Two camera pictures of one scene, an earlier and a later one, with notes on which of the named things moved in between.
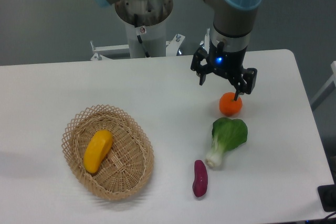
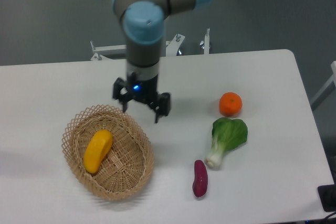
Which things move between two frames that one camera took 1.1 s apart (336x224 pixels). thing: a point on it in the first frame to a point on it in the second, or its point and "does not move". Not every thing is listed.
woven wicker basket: (126, 169) does not move
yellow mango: (96, 149) does not move
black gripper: (225, 62) to (144, 90)
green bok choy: (228, 134) does not move
